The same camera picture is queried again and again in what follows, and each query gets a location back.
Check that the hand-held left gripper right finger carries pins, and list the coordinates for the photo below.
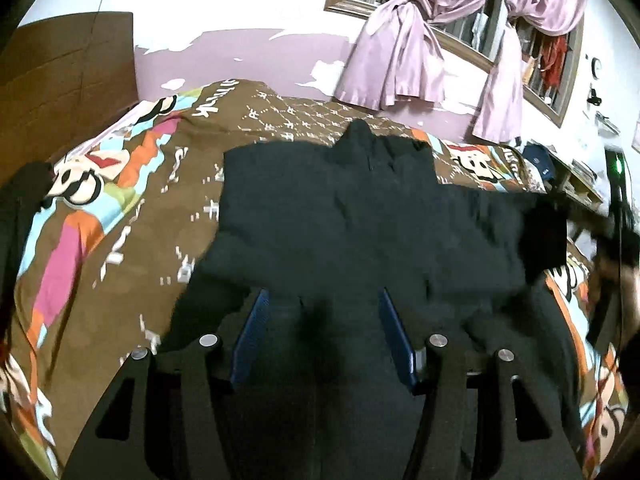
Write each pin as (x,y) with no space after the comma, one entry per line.
(397,340)

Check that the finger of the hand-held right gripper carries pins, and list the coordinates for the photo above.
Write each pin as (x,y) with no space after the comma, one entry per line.
(585,215)

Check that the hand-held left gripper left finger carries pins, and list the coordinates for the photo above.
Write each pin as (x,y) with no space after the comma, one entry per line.
(250,340)

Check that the black garment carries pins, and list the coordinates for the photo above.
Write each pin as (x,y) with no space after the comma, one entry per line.
(325,220)

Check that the person's right forearm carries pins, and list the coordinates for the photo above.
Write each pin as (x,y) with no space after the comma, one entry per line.
(612,305)

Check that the wooden side shelf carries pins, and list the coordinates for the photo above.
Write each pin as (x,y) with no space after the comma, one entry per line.
(580,182)

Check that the navy cap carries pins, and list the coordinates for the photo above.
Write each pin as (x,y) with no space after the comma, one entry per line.
(539,160)

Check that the red hanging garment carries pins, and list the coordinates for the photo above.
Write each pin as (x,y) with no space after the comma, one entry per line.
(556,60)

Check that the printed cartoon blanket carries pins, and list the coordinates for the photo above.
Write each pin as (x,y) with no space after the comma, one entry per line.
(125,220)

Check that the purple tied curtain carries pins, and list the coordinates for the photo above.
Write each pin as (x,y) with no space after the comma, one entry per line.
(395,55)

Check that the dark cloth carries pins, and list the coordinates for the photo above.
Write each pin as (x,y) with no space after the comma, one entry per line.
(17,220)

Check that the wooden headboard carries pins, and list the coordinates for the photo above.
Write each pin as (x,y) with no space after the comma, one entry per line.
(65,80)

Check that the round wall clock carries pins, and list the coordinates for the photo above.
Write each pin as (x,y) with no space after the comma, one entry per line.
(596,66)

